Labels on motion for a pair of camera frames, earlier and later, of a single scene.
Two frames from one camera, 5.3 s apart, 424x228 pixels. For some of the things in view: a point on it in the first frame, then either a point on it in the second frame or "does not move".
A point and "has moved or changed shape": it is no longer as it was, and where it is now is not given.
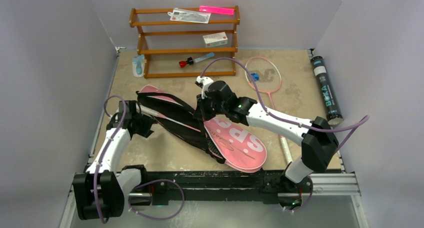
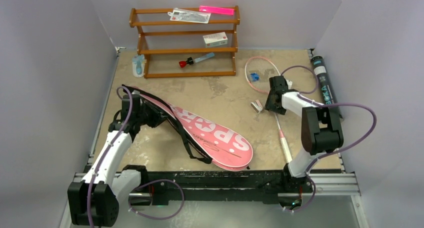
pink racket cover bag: [230, 143] has moved or changed shape
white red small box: [215, 40] does not move
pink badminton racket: [267, 73] does not move
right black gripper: [202, 108] → [274, 100]
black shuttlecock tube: [334, 115] does not move
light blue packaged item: [138, 66] does not move
